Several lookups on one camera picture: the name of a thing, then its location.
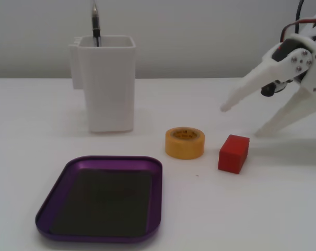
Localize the purple metal tray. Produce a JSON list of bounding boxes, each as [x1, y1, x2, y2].
[[34, 155, 163, 244]]

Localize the black transparent ballpoint pen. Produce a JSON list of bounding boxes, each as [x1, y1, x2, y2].
[[91, 0, 102, 48]]

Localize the red white servo wires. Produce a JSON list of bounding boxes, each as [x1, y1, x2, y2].
[[279, 15, 316, 43]]

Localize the yellow tape roll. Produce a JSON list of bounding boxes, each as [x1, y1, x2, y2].
[[165, 127, 205, 160]]

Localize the red cube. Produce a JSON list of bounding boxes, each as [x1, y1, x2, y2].
[[217, 134, 251, 175]]

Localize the white plastic pen holder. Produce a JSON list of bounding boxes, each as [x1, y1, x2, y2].
[[68, 36, 136, 134]]

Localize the thin black cable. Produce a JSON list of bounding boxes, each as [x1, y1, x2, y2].
[[295, 0, 305, 34]]

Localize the small black gripper camera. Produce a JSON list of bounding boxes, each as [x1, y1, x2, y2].
[[260, 80, 288, 98]]

